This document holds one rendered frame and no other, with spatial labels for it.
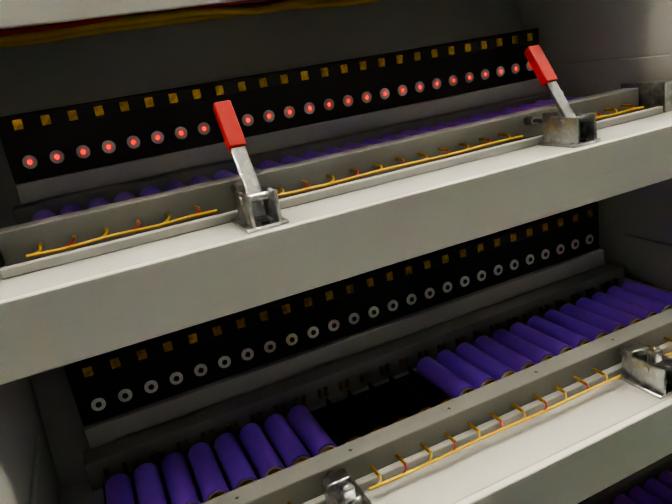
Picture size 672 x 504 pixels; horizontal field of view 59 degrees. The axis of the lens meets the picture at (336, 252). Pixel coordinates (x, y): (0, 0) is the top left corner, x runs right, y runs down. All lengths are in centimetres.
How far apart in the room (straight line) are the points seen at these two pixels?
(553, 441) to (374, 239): 19
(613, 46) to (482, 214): 31
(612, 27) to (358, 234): 40
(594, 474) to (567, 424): 4
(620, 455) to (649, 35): 39
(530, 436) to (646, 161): 24
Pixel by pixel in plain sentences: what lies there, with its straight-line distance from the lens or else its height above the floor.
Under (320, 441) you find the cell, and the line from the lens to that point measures 45.
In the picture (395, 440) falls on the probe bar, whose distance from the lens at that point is 44.
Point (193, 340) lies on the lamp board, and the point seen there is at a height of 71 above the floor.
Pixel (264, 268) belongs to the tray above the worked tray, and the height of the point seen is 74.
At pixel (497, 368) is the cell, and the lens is 52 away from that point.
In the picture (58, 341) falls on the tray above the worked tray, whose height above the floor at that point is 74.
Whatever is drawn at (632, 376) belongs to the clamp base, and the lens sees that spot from 54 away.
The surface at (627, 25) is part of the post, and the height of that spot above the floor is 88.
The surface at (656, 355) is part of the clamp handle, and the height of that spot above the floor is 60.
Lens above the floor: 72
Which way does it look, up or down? 3 degrees up
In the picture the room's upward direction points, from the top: 17 degrees counter-clockwise
